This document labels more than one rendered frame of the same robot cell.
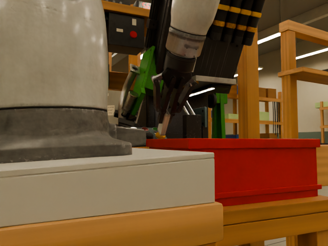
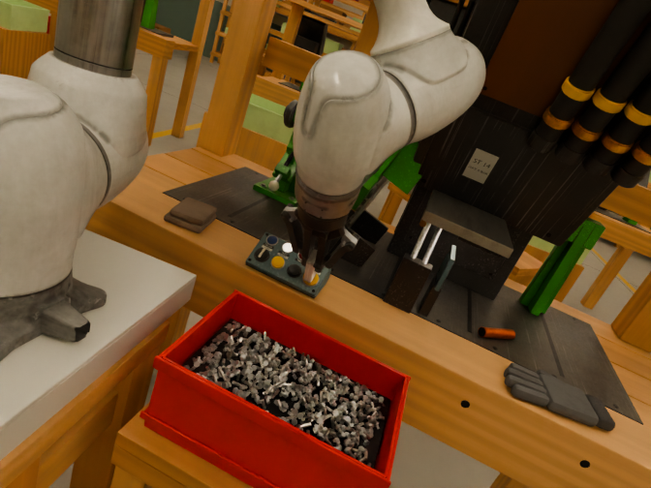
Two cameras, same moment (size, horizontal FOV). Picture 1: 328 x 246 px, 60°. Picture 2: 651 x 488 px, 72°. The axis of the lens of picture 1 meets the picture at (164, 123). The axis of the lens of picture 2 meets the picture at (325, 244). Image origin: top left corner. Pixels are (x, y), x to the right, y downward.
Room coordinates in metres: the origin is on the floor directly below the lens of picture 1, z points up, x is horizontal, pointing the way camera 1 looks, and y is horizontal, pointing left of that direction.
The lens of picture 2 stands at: (0.19, -0.39, 1.32)
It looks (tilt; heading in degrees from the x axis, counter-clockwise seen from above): 23 degrees down; 32
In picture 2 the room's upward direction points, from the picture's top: 22 degrees clockwise
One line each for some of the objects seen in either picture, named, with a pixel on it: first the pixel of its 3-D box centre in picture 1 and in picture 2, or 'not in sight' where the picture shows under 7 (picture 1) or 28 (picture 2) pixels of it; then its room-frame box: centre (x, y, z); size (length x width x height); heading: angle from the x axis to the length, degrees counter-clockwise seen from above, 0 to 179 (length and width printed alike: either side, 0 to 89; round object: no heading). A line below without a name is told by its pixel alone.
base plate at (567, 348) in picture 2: not in sight; (395, 267); (1.18, 0.01, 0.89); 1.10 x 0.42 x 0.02; 113
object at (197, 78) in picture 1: (189, 91); (465, 211); (1.12, -0.10, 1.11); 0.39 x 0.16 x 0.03; 23
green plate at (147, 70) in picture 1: (150, 75); (411, 155); (1.10, 0.06, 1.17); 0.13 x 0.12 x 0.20; 113
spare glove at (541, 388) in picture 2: not in sight; (553, 392); (1.06, -0.42, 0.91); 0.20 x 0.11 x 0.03; 122
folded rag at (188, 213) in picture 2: not in sight; (192, 214); (0.76, 0.30, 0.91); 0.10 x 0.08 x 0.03; 33
